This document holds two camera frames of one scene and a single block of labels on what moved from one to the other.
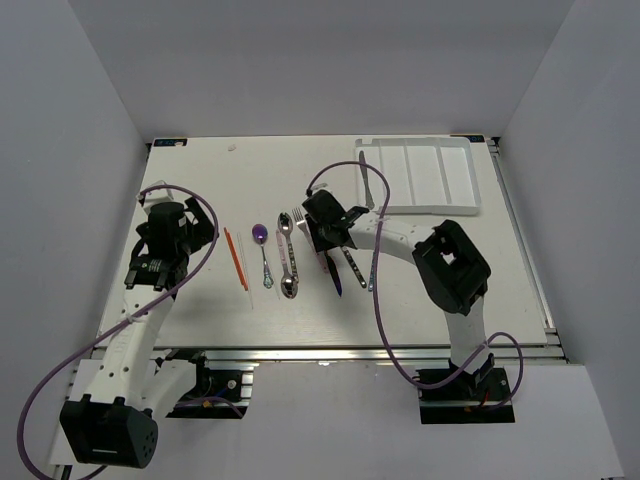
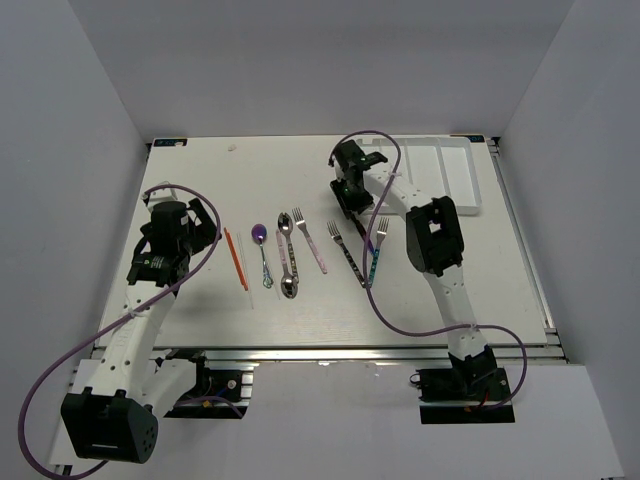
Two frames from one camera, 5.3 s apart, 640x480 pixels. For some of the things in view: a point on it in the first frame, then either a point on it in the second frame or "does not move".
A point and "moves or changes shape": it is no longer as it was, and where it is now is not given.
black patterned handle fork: (355, 269) does not move
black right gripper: (319, 243) to (366, 202)
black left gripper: (202, 231) does not move
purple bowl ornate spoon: (260, 234) does not move
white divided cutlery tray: (428, 175) does not move
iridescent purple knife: (334, 272) moves or changes shape
